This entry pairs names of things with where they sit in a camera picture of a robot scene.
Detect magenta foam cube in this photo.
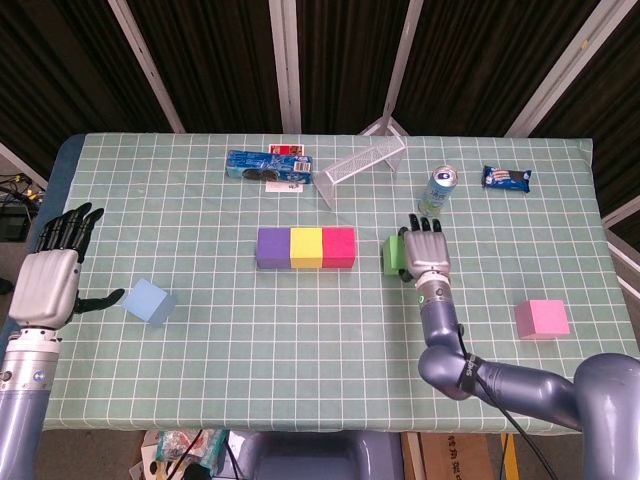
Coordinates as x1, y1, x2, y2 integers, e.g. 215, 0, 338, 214
321, 226, 357, 270

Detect yellow foam cube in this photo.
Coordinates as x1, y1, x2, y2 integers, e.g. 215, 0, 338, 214
289, 227, 325, 270

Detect tangled floor cables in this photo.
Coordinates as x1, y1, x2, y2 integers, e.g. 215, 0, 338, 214
0, 172, 49, 207

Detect light blue drink can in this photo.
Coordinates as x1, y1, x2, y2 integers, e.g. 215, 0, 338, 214
418, 165, 459, 218

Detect light pink foam cube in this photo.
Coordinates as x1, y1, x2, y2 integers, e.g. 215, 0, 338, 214
514, 299, 571, 341

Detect brown cardboard box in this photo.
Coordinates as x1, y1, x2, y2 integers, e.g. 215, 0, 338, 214
402, 432, 519, 480

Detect white wire mesh basket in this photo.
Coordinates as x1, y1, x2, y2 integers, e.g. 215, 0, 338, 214
313, 135, 407, 210

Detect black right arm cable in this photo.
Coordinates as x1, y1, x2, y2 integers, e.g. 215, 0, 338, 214
457, 324, 559, 480

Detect white frame bar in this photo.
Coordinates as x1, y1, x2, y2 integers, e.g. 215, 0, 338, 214
0, 142, 50, 190
607, 239, 640, 296
602, 196, 640, 226

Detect green foam cube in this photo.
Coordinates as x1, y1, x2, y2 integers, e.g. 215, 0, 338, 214
382, 234, 409, 276

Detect blue snack packet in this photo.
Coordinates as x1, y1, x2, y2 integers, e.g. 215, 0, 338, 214
481, 165, 533, 193

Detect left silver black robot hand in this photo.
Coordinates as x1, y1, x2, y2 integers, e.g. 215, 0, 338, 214
7, 202, 126, 331

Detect light blue foam cube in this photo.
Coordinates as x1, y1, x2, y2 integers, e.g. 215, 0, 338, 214
122, 279, 179, 329

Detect dark pleated curtain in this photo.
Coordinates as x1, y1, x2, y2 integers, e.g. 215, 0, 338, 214
0, 0, 640, 241

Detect black equipment box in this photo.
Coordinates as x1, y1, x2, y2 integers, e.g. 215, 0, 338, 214
0, 208, 39, 242

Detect blue cookie box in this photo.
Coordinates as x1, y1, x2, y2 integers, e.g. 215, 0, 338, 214
226, 150, 315, 185

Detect teal snack bag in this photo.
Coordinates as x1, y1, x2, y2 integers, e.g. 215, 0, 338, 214
155, 429, 227, 474

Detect purple foam cube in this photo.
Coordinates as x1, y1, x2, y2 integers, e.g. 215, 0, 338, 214
256, 227, 293, 271

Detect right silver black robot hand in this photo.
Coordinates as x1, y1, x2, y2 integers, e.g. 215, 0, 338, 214
397, 213, 451, 284

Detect green checked tablecloth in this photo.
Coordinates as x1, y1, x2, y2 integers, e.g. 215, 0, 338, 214
13, 132, 624, 434

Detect white frame post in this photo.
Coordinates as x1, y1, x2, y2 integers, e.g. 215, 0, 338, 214
107, 0, 186, 134
382, 0, 426, 109
268, 0, 304, 134
504, 0, 621, 137

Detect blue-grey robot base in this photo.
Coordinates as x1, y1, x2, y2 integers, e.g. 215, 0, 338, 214
219, 429, 405, 480

